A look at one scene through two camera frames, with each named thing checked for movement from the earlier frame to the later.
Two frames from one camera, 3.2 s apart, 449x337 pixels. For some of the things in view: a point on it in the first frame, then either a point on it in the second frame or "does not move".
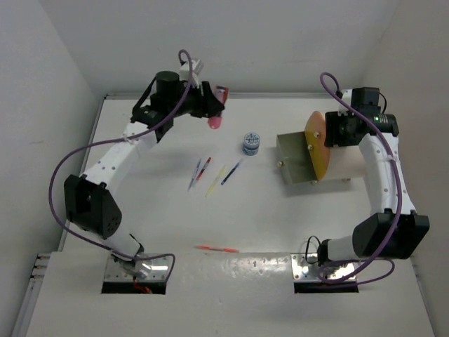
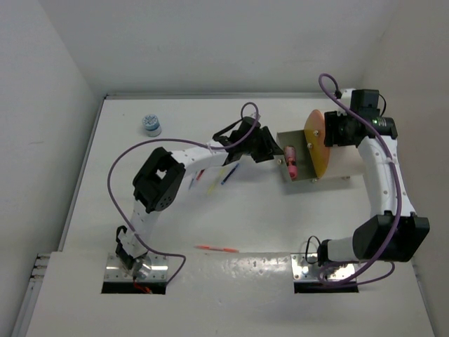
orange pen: x=223 y=249 does not move
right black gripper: x=332 y=119 does not move
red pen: x=203 y=168 does not move
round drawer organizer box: x=344 y=161 -> x=309 y=144
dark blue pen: x=236 y=167 does not move
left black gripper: x=207 y=104 -> x=268 y=145
